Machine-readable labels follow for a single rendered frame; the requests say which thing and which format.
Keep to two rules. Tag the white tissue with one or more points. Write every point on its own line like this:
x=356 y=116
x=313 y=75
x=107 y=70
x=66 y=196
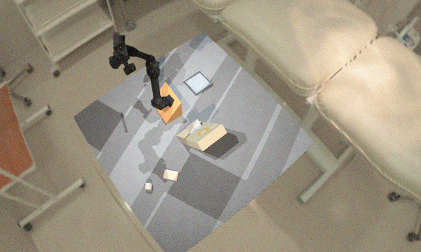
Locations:
x=192 y=127

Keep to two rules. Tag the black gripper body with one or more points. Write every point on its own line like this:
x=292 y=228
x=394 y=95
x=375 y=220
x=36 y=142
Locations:
x=123 y=59

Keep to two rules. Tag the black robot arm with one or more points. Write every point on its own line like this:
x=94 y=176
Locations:
x=153 y=71

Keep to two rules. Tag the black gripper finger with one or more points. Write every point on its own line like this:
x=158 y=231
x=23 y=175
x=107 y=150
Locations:
x=122 y=50
x=130 y=68

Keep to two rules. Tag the beige flat panel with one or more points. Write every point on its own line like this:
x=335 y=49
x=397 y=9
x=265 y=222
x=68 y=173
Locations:
x=202 y=141

